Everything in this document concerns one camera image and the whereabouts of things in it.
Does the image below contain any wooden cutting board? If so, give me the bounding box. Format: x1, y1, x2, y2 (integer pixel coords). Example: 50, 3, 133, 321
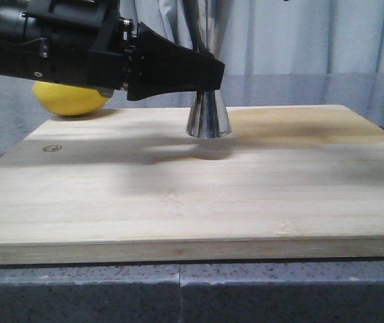
0, 105, 384, 264

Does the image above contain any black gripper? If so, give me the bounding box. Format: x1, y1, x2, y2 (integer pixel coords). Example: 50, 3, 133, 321
20, 1, 225, 101

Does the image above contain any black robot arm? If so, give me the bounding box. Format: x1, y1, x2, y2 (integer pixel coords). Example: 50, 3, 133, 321
0, 1, 225, 101

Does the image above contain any grey curtain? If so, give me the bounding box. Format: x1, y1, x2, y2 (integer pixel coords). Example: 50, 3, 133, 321
0, 0, 384, 75

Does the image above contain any yellow lemon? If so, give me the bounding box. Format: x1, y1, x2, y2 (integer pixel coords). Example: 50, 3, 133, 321
32, 81, 108, 116

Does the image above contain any steel double jigger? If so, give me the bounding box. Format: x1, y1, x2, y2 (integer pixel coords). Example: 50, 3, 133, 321
182, 1, 233, 139

